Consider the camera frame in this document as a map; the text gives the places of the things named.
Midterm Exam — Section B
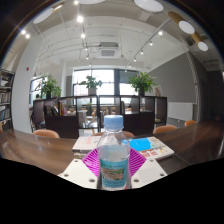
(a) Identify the clear water bottle blue cap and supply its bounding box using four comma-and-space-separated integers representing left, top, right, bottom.
97, 114, 131, 191

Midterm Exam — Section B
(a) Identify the tall dark bookshelf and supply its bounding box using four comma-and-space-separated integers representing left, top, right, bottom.
0, 68, 16, 132

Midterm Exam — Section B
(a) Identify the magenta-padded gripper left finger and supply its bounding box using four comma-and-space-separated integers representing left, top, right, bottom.
57, 148, 101, 190

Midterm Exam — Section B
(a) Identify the tall potted green plant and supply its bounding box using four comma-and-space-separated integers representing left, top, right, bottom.
128, 71, 158, 97

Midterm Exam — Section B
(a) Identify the low dark shelf unit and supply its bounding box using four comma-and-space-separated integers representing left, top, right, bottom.
32, 94, 168, 139

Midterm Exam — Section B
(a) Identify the group of ceiling lights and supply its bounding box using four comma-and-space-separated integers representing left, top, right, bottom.
19, 0, 209, 64

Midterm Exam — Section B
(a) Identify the bushy potted green plant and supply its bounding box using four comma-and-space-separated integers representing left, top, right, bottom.
36, 74, 63, 100

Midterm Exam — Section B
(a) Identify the white ceiling air conditioner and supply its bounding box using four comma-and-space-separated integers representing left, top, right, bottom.
97, 41, 120, 58

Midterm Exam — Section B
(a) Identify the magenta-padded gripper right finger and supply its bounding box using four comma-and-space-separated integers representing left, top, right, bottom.
128, 148, 168, 190

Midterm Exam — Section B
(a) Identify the large book blue cover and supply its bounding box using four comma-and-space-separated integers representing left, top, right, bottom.
123, 135, 175, 162

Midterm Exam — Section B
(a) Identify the small potted plant white pot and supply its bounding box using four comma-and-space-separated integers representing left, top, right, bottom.
79, 75, 103, 96

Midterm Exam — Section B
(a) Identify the white wall radiator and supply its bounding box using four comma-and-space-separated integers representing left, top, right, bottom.
167, 101, 195, 122

